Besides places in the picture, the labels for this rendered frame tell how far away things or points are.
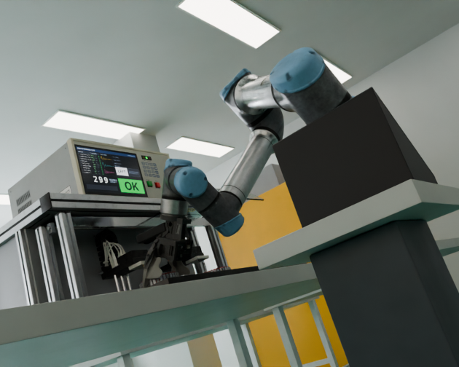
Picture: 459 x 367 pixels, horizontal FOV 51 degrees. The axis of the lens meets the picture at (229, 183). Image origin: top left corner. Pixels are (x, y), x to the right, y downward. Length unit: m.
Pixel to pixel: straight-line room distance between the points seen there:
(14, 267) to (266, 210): 3.96
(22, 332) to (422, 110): 6.16
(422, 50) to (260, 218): 3.13
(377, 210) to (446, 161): 5.68
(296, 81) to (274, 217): 4.20
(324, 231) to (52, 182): 1.01
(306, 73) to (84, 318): 0.64
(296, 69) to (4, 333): 0.72
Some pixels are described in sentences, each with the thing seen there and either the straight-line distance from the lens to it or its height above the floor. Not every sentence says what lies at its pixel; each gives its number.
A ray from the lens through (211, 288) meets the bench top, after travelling 1.09.
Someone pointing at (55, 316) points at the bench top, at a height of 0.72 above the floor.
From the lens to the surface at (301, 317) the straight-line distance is 5.11.
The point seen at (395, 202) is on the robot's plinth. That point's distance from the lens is 0.78.
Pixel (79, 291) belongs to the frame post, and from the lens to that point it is 1.30.
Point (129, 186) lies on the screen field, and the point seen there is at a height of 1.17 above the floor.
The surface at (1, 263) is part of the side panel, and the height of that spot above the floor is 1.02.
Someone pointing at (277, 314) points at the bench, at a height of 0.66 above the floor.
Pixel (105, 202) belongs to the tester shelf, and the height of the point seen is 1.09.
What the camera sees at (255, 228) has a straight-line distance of 5.30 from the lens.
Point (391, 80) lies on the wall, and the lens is 6.84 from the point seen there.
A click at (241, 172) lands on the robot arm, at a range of 1.30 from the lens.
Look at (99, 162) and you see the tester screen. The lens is 1.57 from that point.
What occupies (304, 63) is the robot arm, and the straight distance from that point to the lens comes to 1.03.
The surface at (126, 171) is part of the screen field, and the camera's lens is 1.63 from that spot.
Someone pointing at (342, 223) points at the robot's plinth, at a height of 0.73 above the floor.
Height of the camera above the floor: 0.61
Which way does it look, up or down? 17 degrees up
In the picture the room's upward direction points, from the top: 18 degrees counter-clockwise
